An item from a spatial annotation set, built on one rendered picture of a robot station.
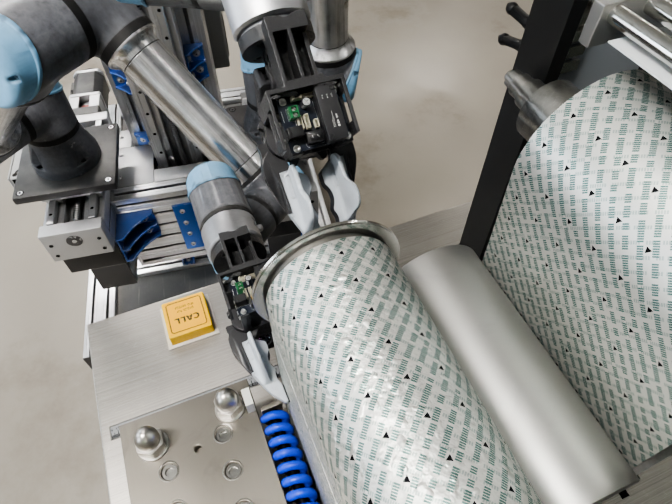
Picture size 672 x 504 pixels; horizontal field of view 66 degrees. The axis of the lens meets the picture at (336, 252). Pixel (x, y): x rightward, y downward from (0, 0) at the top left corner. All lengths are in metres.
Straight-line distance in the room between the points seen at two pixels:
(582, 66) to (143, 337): 0.73
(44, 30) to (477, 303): 0.64
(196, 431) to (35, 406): 1.38
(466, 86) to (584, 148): 2.56
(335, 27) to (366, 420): 0.86
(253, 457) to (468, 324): 0.30
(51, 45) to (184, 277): 1.14
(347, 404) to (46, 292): 1.95
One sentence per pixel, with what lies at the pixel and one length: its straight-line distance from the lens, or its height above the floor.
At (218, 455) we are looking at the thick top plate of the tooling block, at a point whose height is 1.03.
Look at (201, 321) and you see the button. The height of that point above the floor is 0.92.
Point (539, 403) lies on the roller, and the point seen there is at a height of 1.24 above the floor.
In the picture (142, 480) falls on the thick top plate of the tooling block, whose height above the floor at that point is 1.03.
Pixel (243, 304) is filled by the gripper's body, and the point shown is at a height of 1.15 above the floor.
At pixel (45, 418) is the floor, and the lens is 1.99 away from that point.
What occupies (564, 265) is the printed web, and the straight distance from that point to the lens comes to 0.47.
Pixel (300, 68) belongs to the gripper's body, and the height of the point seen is 1.40.
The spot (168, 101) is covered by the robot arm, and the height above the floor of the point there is 1.17.
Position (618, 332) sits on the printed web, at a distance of 0.46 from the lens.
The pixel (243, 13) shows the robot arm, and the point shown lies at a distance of 0.50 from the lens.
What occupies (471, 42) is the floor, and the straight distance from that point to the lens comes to 3.37.
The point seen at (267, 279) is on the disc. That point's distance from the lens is 0.45.
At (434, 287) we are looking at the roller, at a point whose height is 1.23.
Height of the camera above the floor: 1.65
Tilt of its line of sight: 52 degrees down
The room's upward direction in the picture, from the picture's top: straight up
